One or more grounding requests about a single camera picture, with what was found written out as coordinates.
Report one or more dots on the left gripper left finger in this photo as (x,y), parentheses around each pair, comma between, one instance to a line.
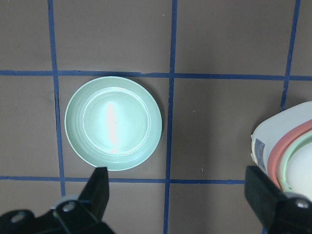
(82,215)

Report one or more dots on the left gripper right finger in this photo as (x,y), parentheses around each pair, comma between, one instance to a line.
(279,212)

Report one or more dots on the white rice cooker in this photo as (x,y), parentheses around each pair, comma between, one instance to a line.
(276,140)

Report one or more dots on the left green plate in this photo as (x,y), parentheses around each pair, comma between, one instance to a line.
(113,122)

